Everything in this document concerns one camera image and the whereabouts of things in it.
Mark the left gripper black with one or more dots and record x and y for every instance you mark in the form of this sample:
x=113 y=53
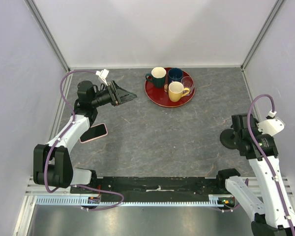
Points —
x=118 y=95

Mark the phone with pink case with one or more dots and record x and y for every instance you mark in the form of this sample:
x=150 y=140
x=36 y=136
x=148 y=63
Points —
x=93 y=133

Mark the black phone stand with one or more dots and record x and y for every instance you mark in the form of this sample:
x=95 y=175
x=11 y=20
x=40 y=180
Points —
x=228 y=139

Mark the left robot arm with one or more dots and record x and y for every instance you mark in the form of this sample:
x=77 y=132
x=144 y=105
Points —
x=51 y=162

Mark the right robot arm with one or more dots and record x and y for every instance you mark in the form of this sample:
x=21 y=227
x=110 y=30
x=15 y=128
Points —
x=273 y=213

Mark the red round tray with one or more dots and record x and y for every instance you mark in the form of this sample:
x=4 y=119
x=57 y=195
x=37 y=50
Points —
x=160 y=95

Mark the dark green mug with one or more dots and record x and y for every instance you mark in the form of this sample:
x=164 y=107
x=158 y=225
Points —
x=157 y=77

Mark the yellow mug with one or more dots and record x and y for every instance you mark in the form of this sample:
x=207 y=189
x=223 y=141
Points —
x=176 y=90

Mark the dark blue mug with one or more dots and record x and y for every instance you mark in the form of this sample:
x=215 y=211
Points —
x=175 y=75

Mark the clear glass cup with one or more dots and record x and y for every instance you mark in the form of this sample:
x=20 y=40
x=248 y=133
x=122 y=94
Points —
x=188 y=82

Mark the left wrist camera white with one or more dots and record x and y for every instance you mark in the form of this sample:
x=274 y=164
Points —
x=102 y=75

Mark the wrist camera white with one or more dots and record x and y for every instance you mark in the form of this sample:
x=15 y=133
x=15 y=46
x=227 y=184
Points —
x=102 y=75
x=271 y=126

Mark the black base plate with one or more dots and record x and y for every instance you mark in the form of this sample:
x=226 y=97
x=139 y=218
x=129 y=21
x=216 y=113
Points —
x=160 y=188

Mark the slotted cable duct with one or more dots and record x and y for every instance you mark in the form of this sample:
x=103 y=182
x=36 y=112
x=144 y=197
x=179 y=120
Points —
x=88 y=201

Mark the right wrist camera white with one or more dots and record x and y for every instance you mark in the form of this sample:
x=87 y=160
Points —
x=271 y=126

